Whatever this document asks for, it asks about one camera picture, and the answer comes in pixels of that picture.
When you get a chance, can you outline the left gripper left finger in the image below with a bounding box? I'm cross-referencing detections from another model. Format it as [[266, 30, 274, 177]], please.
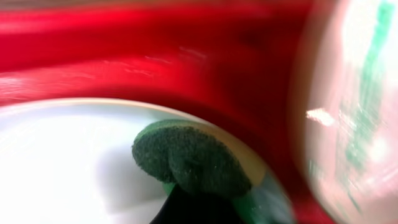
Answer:
[[150, 185, 198, 224]]

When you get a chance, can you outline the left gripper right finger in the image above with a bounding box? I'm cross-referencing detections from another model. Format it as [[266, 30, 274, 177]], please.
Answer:
[[199, 194, 243, 224]]

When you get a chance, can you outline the light blue plate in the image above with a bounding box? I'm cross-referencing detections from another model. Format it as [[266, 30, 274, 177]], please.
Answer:
[[0, 97, 274, 224]]

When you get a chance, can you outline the green yellow sponge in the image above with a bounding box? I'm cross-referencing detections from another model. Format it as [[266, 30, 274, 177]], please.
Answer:
[[132, 119, 295, 224]]

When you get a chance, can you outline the white pink plate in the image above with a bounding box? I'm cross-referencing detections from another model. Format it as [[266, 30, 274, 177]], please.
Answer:
[[289, 0, 397, 223]]

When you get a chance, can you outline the red plastic tray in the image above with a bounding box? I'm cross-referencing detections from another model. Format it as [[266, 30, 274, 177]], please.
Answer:
[[1, 1, 331, 223]]

